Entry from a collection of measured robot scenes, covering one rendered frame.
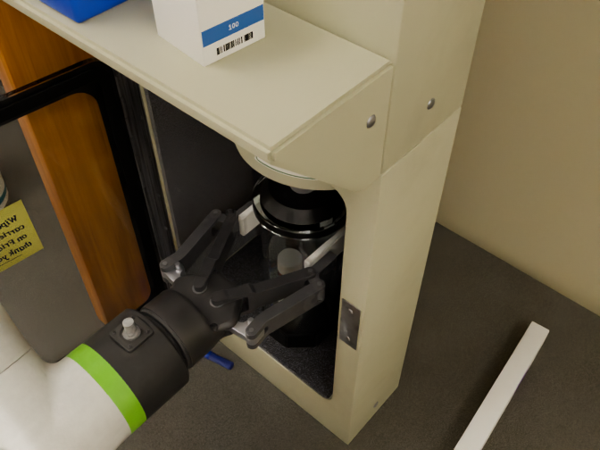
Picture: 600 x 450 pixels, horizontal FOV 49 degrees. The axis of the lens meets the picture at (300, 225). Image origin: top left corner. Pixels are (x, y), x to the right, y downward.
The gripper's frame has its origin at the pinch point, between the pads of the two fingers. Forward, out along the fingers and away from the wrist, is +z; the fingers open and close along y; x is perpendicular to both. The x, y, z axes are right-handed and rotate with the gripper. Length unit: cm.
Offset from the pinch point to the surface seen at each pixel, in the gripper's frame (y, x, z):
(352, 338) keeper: -12.9, 2.0, -6.8
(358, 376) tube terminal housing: -13.9, 9.0, -6.3
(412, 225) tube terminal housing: -13.9, -10.3, -0.4
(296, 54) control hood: -8.8, -30.9, -10.5
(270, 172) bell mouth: -0.9, -12.2, -5.3
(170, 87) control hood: -5.3, -30.9, -18.0
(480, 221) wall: -7.3, 23.9, 36.4
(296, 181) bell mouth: -3.5, -12.2, -4.5
